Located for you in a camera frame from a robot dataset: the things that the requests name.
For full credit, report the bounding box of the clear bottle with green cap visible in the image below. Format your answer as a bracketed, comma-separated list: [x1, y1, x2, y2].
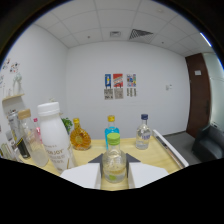
[101, 132, 128, 184]

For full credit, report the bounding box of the round amber liquor bottle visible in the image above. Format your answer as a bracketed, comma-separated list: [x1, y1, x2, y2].
[69, 117, 92, 151]

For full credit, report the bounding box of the clear bottle with blue cap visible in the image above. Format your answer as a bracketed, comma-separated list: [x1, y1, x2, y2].
[135, 113, 153, 150]

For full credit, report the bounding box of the large white milk bottle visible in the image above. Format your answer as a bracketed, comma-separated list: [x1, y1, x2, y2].
[37, 101, 78, 174]

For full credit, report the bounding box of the blue bottle with yellow cap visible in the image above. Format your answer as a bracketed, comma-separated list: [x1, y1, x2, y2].
[104, 115, 120, 143]

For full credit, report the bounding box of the glass jar with cork lid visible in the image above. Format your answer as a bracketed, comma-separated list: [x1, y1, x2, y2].
[17, 108, 50, 168]

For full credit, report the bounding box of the small pink bottle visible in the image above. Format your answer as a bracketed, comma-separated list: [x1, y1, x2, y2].
[32, 117, 44, 144]

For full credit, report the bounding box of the black armchair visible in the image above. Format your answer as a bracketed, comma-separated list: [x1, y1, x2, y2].
[191, 122, 224, 163]

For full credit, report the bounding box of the tall black drink can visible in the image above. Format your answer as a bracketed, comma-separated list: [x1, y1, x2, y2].
[7, 109, 32, 160]

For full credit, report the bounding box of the dark brown door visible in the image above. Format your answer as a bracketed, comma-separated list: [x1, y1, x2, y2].
[185, 53, 213, 138]

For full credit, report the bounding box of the white figurine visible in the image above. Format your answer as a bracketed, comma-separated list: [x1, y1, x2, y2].
[12, 72, 24, 95]

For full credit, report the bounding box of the ceiling air vent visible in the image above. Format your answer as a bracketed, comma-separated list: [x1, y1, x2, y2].
[128, 28, 154, 41]

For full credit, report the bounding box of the multicolour wall poster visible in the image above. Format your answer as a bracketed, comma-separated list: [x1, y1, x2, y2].
[126, 73, 138, 98]

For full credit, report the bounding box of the red wall poster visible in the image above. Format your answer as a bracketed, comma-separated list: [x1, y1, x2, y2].
[112, 73, 124, 100]

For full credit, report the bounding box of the blue wall poster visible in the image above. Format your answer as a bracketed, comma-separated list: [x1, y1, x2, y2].
[104, 73, 113, 100]

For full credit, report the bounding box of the wooden wall shelf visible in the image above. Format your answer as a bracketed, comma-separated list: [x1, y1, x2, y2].
[1, 93, 26, 103]

